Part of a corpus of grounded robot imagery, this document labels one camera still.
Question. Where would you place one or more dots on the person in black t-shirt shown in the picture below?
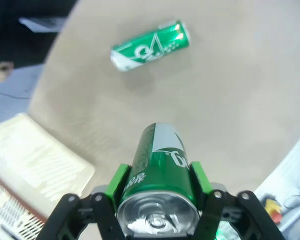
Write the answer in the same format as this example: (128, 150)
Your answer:
(5, 37)

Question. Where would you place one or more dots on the white equipment stand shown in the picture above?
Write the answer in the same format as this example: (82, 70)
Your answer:
(297, 175)

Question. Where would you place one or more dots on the red yellow emergency stop button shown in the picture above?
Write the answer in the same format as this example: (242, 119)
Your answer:
(272, 210)

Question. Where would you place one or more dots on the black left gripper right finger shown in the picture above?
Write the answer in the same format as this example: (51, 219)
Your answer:
(202, 182)

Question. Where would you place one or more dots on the green drink can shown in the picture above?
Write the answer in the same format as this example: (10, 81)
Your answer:
(150, 47)
(160, 175)

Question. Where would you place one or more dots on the cream basket with brown rim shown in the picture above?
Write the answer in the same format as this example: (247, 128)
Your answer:
(27, 160)

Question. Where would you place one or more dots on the person's right hand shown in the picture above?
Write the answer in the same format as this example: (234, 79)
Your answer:
(1, 72)

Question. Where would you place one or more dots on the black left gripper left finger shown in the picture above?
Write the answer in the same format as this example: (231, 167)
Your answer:
(115, 190)

